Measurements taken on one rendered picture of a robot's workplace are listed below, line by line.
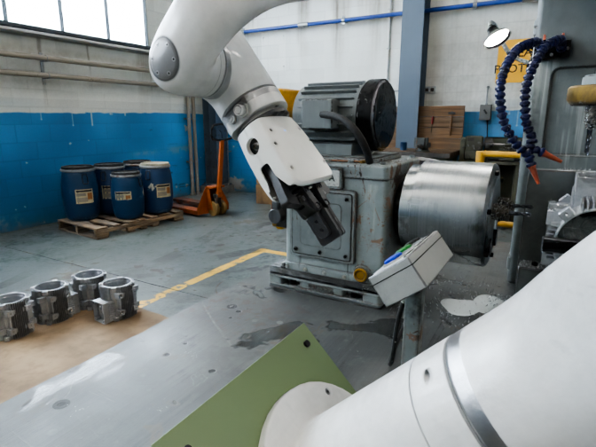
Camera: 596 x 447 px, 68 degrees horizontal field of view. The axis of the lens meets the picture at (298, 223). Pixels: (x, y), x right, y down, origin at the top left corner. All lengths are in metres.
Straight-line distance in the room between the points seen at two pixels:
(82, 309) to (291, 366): 2.55
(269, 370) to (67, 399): 0.49
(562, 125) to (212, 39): 1.04
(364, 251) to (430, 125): 5.17
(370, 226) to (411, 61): 5.23
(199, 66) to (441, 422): 0.41
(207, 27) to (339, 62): 6.48
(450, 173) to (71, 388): 0.89
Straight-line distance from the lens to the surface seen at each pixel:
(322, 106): 1.15
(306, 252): 1.18
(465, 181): 1.07
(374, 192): 1.08
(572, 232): 1.26
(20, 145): 6.09
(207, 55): 0.52
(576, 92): 1.13
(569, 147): 1.37
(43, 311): 2.86
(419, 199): 1.07
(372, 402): 0.39
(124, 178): 5.43
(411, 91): 6.21
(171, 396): 0.85
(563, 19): 1.38
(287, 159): 0.52
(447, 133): 6.19
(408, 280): 0.63
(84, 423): 0.84
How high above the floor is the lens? 1.27
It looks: 13 degrees down
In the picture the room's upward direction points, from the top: straight up
